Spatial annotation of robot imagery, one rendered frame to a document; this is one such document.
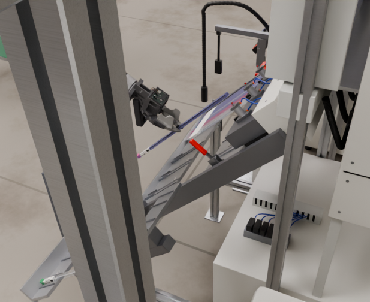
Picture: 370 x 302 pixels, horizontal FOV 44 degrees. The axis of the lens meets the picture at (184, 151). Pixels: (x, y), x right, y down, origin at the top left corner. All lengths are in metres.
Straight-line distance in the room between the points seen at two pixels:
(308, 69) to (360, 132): 0.20
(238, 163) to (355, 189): 0.30
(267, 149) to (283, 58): 0.27
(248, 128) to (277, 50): 0.28
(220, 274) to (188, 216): 0.98
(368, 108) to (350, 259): 0.77
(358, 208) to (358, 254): 0.50
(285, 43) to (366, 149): 0.31
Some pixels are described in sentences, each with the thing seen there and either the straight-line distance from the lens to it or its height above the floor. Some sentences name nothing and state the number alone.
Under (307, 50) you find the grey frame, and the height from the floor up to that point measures 1.48.
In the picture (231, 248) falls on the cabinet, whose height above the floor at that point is 0.62.
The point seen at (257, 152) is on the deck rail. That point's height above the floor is 1.16.
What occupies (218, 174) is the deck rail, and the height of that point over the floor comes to 1.04.
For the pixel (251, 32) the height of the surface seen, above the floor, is 1.35.
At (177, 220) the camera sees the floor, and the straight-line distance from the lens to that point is 2.56.
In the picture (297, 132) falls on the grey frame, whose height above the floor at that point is 1.27.
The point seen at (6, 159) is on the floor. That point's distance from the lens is 3.22.
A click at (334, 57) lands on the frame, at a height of 1.47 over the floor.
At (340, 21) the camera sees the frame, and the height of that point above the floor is 1.54.
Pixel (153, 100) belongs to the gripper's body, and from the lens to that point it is 1.49.
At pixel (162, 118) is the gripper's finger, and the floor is 1.03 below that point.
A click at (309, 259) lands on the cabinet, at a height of 0.62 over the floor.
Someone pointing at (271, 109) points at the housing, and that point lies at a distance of 1.13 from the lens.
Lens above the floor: 1.92
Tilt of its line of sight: 40 degrees down
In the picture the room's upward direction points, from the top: 3 degrees counter-clockwise
